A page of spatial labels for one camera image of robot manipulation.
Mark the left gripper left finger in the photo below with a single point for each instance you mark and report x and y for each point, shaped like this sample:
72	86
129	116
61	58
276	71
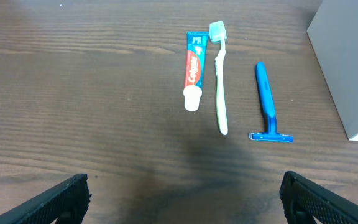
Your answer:
66	202

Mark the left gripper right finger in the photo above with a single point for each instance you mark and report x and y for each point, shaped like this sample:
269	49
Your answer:
307	202

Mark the blue disposable razor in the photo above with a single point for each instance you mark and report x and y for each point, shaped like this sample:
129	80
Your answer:
268	109

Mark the Colgate toothpaste tube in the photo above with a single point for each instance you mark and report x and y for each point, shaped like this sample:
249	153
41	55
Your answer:
194	72

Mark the green white toothbrush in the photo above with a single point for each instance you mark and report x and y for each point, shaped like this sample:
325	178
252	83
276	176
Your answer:
218	35

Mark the white open cardboard box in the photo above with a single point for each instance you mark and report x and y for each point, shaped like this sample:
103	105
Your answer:
333	33

